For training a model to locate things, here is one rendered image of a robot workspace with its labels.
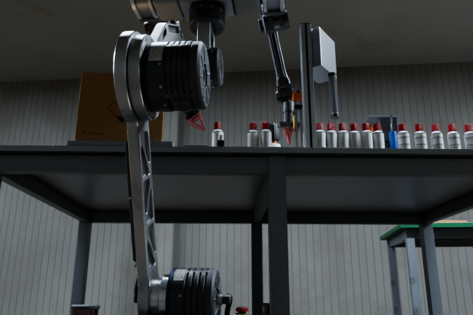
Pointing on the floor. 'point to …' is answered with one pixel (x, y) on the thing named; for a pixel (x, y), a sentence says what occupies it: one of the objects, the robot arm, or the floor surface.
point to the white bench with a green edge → (456, 237)
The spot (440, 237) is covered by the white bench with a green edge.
